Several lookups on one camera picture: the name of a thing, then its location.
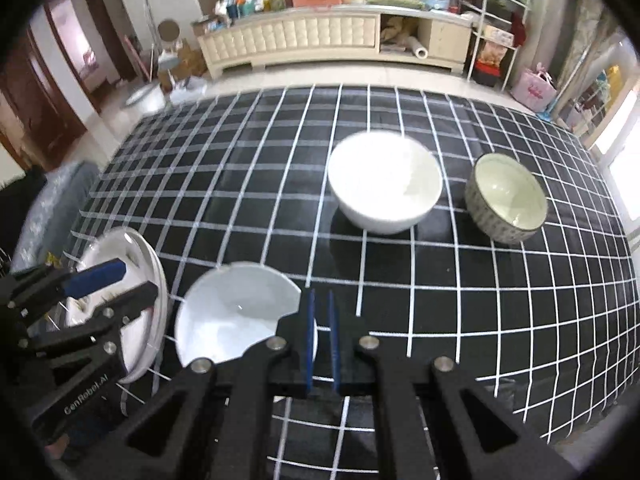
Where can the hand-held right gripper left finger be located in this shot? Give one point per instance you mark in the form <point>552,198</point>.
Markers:
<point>309,350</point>

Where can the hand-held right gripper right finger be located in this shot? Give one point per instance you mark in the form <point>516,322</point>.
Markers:
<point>334,355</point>

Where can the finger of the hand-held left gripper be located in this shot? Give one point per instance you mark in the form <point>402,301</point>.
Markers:
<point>95,275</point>
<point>125,305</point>

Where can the plain white plate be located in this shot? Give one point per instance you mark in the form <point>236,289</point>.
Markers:
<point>163,310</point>

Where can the white bowl blue floral print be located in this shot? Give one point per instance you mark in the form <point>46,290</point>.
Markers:
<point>225,310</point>

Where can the black white checked tablecloth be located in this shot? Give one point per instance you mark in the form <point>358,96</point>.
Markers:
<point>450,300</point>

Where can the cream white bowl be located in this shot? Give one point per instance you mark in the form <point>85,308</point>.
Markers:
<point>385,185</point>

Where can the white mop bucket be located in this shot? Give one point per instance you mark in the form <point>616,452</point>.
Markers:
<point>142,96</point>

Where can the dark brown wooden door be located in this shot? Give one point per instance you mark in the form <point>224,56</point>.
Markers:
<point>45,85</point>

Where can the green patterned bowl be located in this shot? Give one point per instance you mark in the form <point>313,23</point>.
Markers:
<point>505,200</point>

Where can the cardboard box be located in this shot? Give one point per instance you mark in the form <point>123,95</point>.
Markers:
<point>182,60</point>

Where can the white flat mop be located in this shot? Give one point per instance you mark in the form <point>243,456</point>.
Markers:
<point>148,30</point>

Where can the cream television cabinet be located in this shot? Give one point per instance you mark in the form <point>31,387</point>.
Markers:
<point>300,35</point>

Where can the white paper roll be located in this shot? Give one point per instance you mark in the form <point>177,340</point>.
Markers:
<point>419,47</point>

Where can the red box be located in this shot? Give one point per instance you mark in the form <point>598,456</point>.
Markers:
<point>486,74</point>

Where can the pink bag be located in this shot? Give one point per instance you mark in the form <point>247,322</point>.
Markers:
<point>534,90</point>

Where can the folded green cloth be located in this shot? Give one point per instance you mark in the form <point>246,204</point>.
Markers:
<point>395,1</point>

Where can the round brown wall decor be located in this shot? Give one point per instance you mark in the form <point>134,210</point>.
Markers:
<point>169,31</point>

